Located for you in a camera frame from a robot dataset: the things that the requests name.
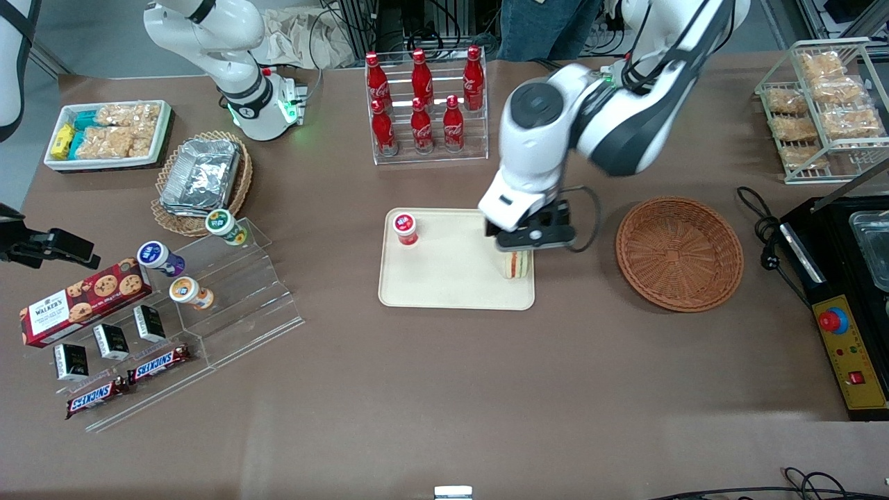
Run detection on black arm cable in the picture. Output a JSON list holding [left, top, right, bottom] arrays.
[[564, 0, 730, 253]]

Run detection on blue lid yogurt cup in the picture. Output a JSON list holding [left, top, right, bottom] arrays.
[[137, 240, 186, 278]]

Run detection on stack of foil containers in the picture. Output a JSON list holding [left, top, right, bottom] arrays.
[[160, 138, 242, 217]]

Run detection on yellow emergency stop control box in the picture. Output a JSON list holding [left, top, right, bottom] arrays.
[[813, 295, 889, 410]]

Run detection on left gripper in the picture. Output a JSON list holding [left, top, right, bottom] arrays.
[[494, 201, 576, 251]]

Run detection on cream plastic tray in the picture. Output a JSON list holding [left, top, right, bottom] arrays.
[[378, 208, 535, 311]]

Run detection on black power cable with plug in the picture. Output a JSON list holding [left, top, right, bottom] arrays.
[[736, 186, 813, 306]]

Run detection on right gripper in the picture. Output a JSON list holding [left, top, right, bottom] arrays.
[[0, 203, 102, 269]]

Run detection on person in beige jacket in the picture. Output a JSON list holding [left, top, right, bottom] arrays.
[[497, 0, 604, 62]]

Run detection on black cables at table edge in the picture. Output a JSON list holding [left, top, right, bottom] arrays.
[[646, 467, 889, 500]]

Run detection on brown round wicker basket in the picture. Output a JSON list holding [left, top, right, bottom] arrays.
[[615, 197, 745, 313]]

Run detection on clear acrylic bottle rack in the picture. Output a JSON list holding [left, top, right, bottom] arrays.
[[365, 47, 490, 167]]

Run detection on beige crumpled bag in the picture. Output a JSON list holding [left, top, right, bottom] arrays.
[[260, 8, 356, 69]]

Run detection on red cola bottle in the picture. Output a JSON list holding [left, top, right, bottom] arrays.
[[370, 99, 399, 157], [442, 94, 465, 152], [463, 46, 485, 112], [365, 52, 392, 112], [410, 97, 435, 155], [410, 49, 435, 112]]

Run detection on black appliance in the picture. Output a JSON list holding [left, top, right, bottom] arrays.
[[778, 197, 889, 422]]

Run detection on bagged rice cracker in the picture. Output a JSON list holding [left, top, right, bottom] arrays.
[[811, 75, 870, 106], [765, 87, 811, 116], [781, 143, 831, 172], [821, 107, 885, 140], [772, 114, 821, 144], [799, 52, 849, 79]]

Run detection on orange lid yogurt cup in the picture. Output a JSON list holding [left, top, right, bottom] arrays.
[[169, 276, 215, 310]]

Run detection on clear bag of crackers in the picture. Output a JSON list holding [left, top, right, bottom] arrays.
[[75, 126, 155, 160], [96, 103, 162, 130]]

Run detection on gray metal bar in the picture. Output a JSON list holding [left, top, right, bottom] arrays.
[[811, 158, 889, 213]]

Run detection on clear acrylic stepped display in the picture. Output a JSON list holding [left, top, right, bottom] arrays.
[[24, 217, 305, 433]]

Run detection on clear plastic container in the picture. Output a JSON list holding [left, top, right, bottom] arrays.
[[849, 210, 889, 292]]

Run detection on beige wicker basket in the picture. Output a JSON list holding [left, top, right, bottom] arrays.
[[151, 131, 254, 238]]

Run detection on triangular sandwich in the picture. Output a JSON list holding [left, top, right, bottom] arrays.
[[503, 250, 533, 281]]

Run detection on green lid yogurt cup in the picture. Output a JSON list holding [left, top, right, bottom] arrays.
[[205, 208, 249, 247]]

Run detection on small black carton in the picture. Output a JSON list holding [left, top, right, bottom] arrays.
[[133, 305, 167, 343], [93, 324, 131, 360], [54, 343, 90, 381]]

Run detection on red cookie box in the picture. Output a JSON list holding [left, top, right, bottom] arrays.
[[19, 258, 153, 348]]

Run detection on white rectangular snack tray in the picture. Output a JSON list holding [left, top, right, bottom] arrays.
[[43, 100, 174, 173]]

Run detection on white wire snack rack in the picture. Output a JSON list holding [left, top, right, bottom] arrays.
[[754, 37, 889, 185]]

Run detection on red lid yogurt cup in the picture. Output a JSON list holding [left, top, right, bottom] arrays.
[[393, 212, 419, 247]]

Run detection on Snickers chocolate bar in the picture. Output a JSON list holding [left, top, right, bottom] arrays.
[[66, 377, 131, 419], [127, 345, 191, 385]]

